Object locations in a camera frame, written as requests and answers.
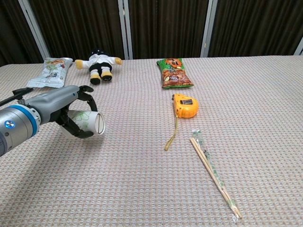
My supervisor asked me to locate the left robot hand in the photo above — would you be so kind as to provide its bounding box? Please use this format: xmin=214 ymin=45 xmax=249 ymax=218
xmin=25 ymin=85 xmax=98 ymax=139

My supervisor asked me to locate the white paper cup leaf print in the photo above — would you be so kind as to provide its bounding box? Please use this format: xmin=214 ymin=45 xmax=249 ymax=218
xmin=60 ymin=109 xmax=106 ymax=139

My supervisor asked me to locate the silver snack bag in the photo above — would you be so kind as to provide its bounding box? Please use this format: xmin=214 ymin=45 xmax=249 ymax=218
xmin=27 ymin=57 xmax=73 ymax=89

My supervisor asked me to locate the black white plush toy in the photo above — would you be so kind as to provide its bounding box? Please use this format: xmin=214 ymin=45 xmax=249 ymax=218
xmin=75 ymin=49 xmax=123 ymax=85

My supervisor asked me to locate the beige waffle tablecloth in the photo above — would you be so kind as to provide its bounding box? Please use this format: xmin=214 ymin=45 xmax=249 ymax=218
xmin=0 ymin=55 xmax=303 ymax=227

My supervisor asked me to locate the green peanut snack bag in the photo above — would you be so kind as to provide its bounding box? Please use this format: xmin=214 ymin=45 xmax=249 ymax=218
xmin=156 ymin=57 xmax=193 ymax=90

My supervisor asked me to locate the orange tape measure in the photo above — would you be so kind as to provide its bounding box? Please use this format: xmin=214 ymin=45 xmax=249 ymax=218
xmin=164 ymin=93 xmax=199 ymax=151

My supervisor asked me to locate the dark brown curtain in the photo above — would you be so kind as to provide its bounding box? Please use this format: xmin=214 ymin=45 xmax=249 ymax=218
xmin=0 ymin=0 xmax=303 ymax=68

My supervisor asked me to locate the clear plastic chopstick wrapper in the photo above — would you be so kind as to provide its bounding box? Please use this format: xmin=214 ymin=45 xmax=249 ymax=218
xmin=190 ymin=129 xmax=239 ymax=223

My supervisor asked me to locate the wooden chopstick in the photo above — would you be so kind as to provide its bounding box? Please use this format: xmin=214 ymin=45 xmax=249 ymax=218
xmin=192 ymin=138 xmax=243 ymax=218
xmin=189 ymin=138 xmax=240 ymax=218

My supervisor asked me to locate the black cable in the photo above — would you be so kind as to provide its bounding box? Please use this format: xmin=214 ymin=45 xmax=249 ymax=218
xmin=0 ymin=87 xmax=34 ymax=107

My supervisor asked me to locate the grey screen frame post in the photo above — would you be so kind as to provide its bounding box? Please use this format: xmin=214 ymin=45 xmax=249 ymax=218
xmin=117 ymin=0 xmax=134 ymax=60
xmin=293 ymin=37 xmax=303 ymax=56
xmin=18 ymin=0 xmax=51 ymax=61
xmin=200 ymin=0 xmax=218 ymax=58

